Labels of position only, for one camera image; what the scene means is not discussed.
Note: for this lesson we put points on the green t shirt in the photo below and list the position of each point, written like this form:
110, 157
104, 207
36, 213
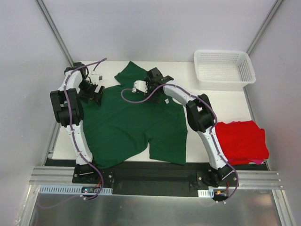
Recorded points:
125, 125

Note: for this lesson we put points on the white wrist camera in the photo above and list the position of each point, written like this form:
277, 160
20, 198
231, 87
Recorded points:
95, 78
140, 86

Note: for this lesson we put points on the right white cable duct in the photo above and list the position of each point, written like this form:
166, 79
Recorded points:
209, 193

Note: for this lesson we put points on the left white cable duct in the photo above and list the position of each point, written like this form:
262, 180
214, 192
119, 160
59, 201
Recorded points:
75, 190

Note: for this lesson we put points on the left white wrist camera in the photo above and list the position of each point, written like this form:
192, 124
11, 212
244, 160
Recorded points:
95, 78

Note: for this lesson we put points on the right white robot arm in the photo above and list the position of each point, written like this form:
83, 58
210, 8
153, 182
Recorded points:
200, 117

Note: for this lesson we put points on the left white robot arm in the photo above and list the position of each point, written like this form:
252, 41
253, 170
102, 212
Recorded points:
66, 101

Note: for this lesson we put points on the white cable duct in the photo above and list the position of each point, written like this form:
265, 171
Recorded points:
209, 193
75, 190

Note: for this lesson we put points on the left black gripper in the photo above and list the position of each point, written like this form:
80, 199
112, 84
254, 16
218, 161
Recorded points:
96, 92

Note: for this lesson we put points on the red folded t shirt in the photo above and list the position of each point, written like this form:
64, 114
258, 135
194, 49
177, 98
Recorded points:
241, 141

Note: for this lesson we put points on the aluminium frame rail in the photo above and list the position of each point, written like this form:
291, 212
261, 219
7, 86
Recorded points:
245, 179

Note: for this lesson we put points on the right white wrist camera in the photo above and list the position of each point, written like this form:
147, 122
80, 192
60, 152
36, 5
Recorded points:
140, 86

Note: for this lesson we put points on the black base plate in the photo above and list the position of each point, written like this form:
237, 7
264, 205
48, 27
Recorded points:
155, 178

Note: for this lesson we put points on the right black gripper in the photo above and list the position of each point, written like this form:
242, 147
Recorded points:
152, 88

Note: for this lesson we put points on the pink folded t shirt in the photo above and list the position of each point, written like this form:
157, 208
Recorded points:
257, 161

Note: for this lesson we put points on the white plastic basket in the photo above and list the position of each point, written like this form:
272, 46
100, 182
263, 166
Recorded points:
223, 70

